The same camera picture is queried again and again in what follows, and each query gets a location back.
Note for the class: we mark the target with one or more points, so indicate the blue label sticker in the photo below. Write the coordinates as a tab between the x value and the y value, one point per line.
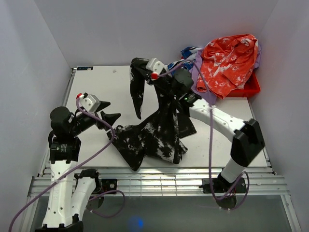
85	68

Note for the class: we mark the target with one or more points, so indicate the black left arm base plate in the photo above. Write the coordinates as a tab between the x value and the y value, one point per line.
105	185

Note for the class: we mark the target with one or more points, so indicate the red plastic bin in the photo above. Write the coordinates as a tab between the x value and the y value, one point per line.
250	89

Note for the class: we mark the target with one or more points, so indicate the lilac purple garment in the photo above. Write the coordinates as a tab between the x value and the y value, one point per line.
212	98

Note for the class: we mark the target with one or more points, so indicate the aluminium table frame rails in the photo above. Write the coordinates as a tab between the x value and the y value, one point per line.
156	177

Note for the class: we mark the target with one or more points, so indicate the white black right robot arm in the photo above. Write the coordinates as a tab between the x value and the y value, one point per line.
246	136

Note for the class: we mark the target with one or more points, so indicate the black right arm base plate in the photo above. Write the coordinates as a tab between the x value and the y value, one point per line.
229	202

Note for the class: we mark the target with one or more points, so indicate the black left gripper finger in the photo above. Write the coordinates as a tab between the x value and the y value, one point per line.
110	118
103	105

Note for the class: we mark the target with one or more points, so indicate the orange white tie-dye garment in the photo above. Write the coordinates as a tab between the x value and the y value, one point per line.
227	63

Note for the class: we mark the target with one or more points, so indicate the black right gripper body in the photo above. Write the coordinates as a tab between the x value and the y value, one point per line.
163	82

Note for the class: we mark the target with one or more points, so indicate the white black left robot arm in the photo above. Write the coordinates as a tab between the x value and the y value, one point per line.
70	192

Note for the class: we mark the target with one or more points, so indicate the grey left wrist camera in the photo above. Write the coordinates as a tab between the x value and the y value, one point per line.
88	102

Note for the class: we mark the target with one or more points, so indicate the blue white patterned garment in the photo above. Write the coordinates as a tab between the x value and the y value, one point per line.
187	53

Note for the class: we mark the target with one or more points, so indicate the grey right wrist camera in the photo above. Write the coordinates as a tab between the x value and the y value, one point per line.
155	66

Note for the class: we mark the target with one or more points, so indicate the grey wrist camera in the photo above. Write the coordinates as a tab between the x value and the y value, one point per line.
155	66
88	102

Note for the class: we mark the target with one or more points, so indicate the black white tie-dye trousers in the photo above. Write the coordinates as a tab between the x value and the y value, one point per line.
159	135

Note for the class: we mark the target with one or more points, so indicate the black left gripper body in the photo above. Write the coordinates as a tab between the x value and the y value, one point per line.
82	122

